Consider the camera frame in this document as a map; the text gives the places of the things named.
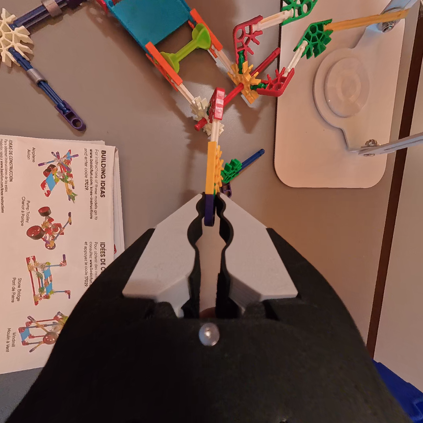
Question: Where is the colourful toy construction model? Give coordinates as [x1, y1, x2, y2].
[96, 0, 410, 227]

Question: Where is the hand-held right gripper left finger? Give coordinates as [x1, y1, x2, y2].
[122, 193, 203, 319]

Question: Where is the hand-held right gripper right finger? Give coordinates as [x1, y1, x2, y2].
[215, 193, 299, 319]

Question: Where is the illustrated instruction booklet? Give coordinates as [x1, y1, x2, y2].
[0, 135, 125, 375]

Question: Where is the white metal stand base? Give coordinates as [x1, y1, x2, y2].
[274, 0, 406, 189]

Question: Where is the blue rod cross toy assembly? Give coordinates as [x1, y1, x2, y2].
[0, 0, 87, 132]

